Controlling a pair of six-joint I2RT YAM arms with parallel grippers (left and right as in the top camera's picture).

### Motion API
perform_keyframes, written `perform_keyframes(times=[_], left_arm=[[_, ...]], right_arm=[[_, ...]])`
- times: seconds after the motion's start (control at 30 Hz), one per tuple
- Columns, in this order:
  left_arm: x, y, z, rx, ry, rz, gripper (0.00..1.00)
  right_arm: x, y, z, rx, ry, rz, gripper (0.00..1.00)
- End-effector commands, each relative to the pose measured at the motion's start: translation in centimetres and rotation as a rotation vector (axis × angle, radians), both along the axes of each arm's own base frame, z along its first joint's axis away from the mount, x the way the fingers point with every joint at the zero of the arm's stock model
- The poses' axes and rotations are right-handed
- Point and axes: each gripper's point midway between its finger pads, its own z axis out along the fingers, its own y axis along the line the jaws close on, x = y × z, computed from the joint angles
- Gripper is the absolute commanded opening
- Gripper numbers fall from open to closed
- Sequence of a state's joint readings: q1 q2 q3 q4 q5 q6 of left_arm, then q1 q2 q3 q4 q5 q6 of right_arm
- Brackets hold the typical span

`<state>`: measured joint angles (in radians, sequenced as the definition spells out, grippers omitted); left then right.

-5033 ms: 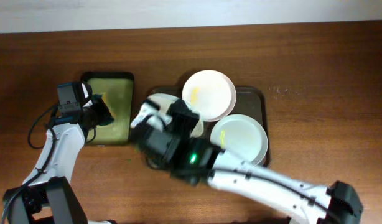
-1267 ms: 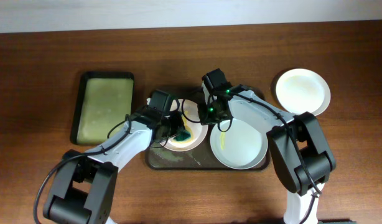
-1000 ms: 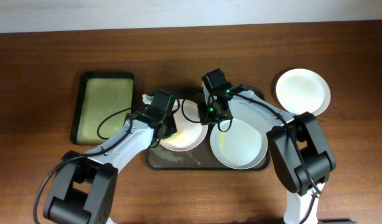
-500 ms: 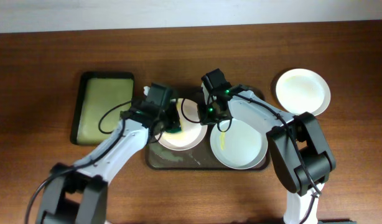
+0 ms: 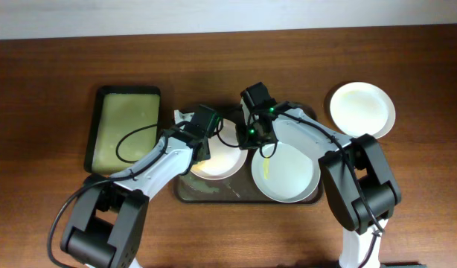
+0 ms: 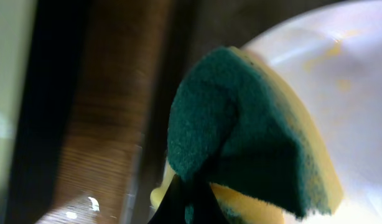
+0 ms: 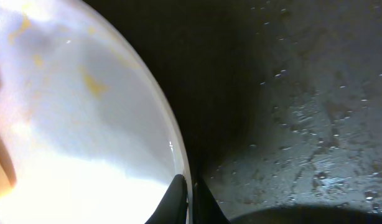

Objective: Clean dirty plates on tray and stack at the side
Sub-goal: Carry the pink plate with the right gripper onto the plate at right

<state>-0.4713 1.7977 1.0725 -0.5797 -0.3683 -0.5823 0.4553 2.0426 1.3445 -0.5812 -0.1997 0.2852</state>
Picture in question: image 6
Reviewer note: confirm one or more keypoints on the white plate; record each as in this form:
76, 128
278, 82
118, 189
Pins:
332, 58

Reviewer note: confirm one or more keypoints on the brown serving tray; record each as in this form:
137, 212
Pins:
196, 27

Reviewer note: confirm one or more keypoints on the green yellow sponge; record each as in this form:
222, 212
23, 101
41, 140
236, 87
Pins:
237, 125

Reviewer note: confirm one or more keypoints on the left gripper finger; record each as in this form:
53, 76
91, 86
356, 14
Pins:
179, 196

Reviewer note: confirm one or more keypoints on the black sponge tray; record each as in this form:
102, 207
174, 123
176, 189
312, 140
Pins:
53, 66

